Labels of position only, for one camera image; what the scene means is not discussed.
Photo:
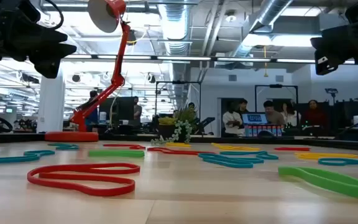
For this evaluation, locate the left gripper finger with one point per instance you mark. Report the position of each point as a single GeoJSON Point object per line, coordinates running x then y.
{"type": "Point", "coordinates": [48, 36]}
{"type": "Point", "coordinates": [51, 59]}

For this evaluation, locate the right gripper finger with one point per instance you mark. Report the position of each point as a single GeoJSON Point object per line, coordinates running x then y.
{"type": "Point", "coordinates": [329, 40]}
{"type": "Point", "coordinates": [329, 62]}

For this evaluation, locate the blue rubber band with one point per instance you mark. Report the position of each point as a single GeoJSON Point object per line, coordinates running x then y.
{"type": "Point", "coordinates": [228, 165]}
{"type": "Point", "coordinates": [5, 160]}
{"type": "Point", "coordinates": [64, 147]}
{"type": "Point", "coordinates": [322, 161]}
{"type": "Point", "coordinates": [270, 156]}

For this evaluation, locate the yellow rubber band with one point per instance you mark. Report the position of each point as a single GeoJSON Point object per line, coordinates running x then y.
{"type": "Point", "coordinates": [322, 156]}
{"type": "Point", "coordinates": [179, 145]}
{"type": "Point", "coordinates": [235, 148]}

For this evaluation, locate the red rubber band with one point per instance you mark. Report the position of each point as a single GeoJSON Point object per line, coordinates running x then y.
{"type": "Point", "coordinates": [30, 176]}
{"type": "Point", "coordinates": [291, 149]}
{"type": "Point", "coordinates": [135, 147]}

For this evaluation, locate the green rubber band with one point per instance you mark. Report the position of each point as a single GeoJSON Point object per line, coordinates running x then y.
{"type": "Point", "coordinates": [91, 153]}
{"type": "Point", "coordinates": [286, 171]}

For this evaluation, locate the coloured rubber bands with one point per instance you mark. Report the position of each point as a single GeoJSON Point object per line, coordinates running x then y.
{"type": "Point", "coordinates": [179, 152]}

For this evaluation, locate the black background robot arm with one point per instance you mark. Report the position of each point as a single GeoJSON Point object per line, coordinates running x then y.
{"type": "Point", "coordinates": [207, 123]}

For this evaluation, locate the black ceiling speaker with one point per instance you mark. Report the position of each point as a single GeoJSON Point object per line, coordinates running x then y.
{"type": "Point", "coordinates": [151, 78]}
{"type": "Point", "coordinates": [76, 78]}
{"type": "Point", "coordinates": [30, 78]}

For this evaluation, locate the white building column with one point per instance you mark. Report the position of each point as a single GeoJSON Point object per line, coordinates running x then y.
{"type": "Point", "coordinates": [51, 102]}

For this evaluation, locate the person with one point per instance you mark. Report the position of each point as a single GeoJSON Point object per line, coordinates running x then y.
{"type": "Point", "coordinates": [191, 105]}
{"type": "Point", "coordinates": [273, 116]}
{"type": "Point", "coordinates": [232, 121]}
{"type": "Point", "coordinates": [314, 116]}
{"type": "Point", "coordinates": [93, 95]}
{"type": "Point", "coordinates": [243, 105]}
{"type": "Point", "coordinates": [291, 116]}
{"type": "Point", "coordinates": [137, 110]}

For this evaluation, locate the red desk lamp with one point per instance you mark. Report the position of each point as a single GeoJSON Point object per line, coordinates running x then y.
{"type": "Point", "coordinates": [117, 77]}

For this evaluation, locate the black computer monitor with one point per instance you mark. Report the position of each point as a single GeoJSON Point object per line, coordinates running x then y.
{"type": "Point", "coordinates": [106, 107]}
{"type": "Point", "coordinates": [126, 107]}

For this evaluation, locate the colourful drink can pack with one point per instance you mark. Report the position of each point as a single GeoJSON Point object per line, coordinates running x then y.
{"type": "Point", "coordinates": [263, 128]}

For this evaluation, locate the laptop computer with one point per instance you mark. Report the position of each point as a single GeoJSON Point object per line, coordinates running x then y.
{"type": "Point", "coordinates": [254, 118]}

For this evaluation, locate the white ceiling sensor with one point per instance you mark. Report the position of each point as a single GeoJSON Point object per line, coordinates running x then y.
{"type": "Point", "coordinates": [230, 17]}

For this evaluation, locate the potted succulent plant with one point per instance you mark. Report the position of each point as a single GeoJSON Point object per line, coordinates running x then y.
{"type": "Point", "coordinates": [179, 124]}

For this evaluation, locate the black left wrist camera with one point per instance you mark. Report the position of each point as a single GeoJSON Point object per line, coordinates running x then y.
{"type": "Point", "coordinates": [14, 11]}

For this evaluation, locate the grey wall vent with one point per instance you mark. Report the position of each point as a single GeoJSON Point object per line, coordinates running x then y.
{"type": "Point", "coordinates": [279, 78]}
{"type": "Point", "coordinates": [232, 78]}

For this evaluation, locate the black station frame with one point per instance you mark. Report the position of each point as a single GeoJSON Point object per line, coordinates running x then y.
{"type": "Point", "coordinates": [179, 82]}
{"type": "Point", "coordinates": [275, 85]}

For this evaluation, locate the silver ventilation duct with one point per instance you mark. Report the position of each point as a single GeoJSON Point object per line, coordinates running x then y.
{"type": "Point", "coordinates": [269, 12]}
{"type": "Point", "coordinates": [174, 18]}

